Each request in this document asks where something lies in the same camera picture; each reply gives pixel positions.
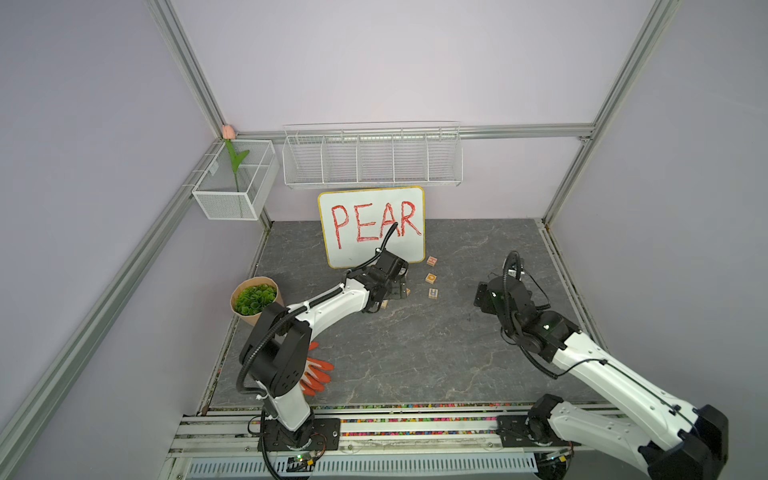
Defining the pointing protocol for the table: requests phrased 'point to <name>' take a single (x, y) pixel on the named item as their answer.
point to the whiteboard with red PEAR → (355, 223)
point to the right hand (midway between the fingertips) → (494, 285)
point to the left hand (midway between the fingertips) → (391, 288)
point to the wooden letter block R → (433, 293)
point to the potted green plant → (252, 295)
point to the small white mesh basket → (216, 189)
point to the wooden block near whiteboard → (431, 261)
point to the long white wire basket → (372, 154)
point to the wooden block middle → (431, 278)
